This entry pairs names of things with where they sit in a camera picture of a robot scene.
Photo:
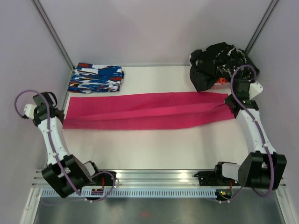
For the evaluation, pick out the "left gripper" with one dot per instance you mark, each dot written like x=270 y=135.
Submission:
x=61 y=117

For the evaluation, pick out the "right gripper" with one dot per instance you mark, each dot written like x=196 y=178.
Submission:
x=227 y=100

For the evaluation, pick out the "pink trousers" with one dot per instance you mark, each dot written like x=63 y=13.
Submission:
x=152 y=111

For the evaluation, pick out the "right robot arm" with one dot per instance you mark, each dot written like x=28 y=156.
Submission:
x=263 y=167

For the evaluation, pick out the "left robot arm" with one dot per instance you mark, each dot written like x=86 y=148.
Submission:
x=44 y=102

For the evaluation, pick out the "folded blue patterned trousers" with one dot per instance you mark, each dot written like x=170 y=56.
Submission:
x=91 y=78

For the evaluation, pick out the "white basket with orange item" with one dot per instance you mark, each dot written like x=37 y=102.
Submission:
x=221 y=83

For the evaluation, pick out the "black patterned clothes pile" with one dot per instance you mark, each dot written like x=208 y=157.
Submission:
x=216 y=61

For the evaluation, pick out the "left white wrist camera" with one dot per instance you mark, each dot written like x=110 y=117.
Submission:
x=29 y=111

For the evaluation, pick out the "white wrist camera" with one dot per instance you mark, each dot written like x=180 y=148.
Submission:
x=29 y=111
x=255 y=88

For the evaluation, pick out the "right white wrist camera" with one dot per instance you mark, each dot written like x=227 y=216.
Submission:
x=255 y=88

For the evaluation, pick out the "right frame post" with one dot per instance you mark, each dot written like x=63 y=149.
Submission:
x=262 y=23

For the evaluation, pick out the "frame post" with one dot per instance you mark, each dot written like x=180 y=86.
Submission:
x=52 y=31
x=262 y=23

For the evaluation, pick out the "slotted cable duct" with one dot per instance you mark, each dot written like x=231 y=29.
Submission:
x=156 y=193

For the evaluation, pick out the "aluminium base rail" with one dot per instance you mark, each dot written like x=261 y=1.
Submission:
x=150 y=178

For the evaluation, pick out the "left frame post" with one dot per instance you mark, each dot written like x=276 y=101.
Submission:
x=52 y=31

